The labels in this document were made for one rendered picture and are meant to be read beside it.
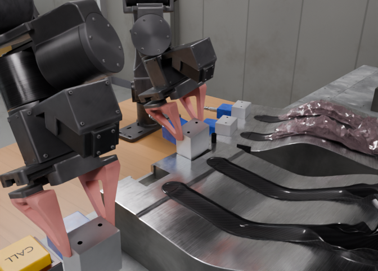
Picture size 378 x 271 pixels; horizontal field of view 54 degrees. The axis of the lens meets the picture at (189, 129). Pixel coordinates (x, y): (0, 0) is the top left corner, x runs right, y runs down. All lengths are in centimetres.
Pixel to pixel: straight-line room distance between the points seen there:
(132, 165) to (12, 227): 27
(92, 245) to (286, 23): 246
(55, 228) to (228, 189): 30
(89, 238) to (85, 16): 22
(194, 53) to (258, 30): 230
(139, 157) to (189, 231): 38
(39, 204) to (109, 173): 8
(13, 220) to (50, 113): 42
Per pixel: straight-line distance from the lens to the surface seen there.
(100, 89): 32
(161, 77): 59
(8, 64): 39
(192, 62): 55
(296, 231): 48
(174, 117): 60
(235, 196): 58
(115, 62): 35
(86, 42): 33
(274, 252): 44
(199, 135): 64
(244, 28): 288
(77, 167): 37
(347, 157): 74
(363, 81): 151
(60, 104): 31
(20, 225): 72
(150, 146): 90
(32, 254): 59
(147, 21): 53
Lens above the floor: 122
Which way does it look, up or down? 25 degrees down
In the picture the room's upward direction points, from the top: straight up
